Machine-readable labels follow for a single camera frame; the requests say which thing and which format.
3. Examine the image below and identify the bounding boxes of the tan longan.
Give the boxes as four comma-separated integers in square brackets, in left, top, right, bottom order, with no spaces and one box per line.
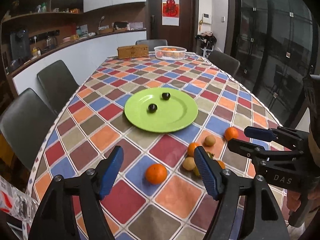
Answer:
[203,135,216,147]
[182,157,196,171]

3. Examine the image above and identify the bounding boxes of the green tomato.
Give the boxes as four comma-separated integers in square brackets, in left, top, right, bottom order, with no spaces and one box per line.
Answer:
[193,167,201,177]
[207,152,214,159]

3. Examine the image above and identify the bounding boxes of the small orange tomato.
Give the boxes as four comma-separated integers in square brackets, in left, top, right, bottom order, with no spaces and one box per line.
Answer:
[187,142,201,157]

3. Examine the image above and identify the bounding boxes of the large orange tangerine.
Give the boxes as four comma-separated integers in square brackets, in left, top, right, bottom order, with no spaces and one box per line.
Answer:
[145,164,167,185]

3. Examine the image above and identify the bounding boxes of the dark plum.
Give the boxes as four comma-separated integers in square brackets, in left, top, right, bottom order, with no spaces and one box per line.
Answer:
[162,93,171,100]
[148,103,158,113]

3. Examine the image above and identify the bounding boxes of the person's right hand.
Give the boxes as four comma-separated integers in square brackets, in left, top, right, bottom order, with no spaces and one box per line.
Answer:
[286,185,320,212]

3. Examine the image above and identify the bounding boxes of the clear water bottle red label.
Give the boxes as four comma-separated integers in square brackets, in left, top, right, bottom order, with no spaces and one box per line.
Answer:
[0,177,39,224]

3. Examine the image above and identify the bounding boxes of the green plate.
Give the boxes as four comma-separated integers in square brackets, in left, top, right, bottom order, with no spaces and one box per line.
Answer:
[124,87,198,133]

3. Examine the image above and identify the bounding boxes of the right side dark chair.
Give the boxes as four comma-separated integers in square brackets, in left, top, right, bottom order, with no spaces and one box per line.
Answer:
[208,50,240,77]

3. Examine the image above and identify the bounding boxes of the colourful checkered tablecloth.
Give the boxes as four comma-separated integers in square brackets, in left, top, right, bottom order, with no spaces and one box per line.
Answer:
[27,53,279,239]

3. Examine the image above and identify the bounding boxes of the near left dark chair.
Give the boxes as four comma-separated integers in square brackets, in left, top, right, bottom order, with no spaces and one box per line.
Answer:
[1,88,56,170]

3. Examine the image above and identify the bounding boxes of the black glass sliding doors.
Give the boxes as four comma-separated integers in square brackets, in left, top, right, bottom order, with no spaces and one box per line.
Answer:
[229,0,319,128]

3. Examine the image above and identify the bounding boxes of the rack with bags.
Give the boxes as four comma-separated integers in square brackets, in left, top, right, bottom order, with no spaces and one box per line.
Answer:
[195,31,217,58]

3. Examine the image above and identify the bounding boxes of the clear basket of oranges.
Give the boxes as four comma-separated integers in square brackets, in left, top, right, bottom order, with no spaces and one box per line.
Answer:
[154,46,187,61]

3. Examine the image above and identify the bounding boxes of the dark wooden door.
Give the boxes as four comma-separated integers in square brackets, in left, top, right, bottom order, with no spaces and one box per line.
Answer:
[145,0,199,52]

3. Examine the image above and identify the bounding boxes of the far end dark chair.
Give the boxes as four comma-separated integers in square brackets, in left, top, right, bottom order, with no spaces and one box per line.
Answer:
[136,39,168,51]

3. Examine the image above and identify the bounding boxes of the woven wicker box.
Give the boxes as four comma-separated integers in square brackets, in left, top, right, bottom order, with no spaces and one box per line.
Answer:
[117,44,149,59]

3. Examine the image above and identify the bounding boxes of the red fu poster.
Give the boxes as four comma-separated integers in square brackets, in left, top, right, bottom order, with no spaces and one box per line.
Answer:
[162,0,180,27]

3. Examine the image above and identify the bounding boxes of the white counter with dark top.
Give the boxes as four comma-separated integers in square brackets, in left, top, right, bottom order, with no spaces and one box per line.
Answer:
[12,29,146,96]

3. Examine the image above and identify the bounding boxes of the black coffee machine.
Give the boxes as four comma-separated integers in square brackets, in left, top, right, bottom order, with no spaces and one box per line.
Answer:
[10,29,31,60]

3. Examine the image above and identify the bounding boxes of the wall intercom panel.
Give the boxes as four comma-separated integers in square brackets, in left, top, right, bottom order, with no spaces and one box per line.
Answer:
[202,13,212,24]

